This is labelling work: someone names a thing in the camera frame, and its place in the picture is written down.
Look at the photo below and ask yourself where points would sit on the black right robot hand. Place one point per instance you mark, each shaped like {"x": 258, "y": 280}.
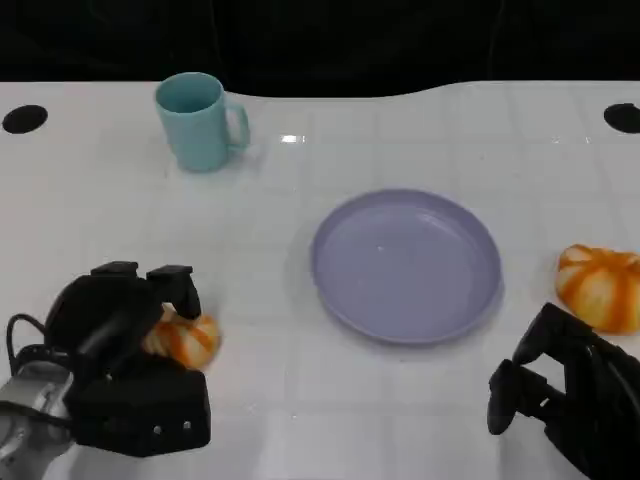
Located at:
{"x": 595, "y": 400}

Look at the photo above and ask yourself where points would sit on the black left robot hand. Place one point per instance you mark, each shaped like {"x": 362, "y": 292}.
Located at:
{"x": 105, "y": 315}

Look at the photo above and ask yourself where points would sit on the orange white toy bread roll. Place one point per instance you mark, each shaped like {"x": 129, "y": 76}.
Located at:
{"x": 195, "y": 342}
{"x": 600, "y": 292}

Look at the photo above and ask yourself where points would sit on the pale green mug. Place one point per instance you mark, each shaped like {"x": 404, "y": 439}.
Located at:
{"x": 197, "y": 135}

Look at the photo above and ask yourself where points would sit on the black round table grommet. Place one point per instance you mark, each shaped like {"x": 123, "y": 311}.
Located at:
{"x": 24, "y": 119}
{"x": 624, "y": 118}

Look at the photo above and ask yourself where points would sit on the lilac plate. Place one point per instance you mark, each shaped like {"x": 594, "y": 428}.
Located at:
{"x": 405, "y": 265}

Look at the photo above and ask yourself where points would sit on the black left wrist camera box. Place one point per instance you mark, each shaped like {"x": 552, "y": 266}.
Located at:
{"x": 145, "y": 410}

